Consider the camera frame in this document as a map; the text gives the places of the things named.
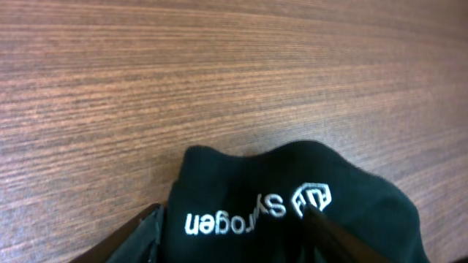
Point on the black polo shirt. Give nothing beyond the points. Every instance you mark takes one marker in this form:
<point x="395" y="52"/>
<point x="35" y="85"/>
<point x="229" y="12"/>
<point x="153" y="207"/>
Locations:
<point x="250" y="209"/>

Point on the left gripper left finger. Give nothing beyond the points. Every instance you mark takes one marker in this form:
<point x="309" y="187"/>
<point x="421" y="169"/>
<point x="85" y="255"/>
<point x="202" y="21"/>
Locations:
<point x="120" y="241"/>

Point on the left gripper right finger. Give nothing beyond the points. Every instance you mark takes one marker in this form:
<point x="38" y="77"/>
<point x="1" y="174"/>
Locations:
<point x="325" y="241"/>

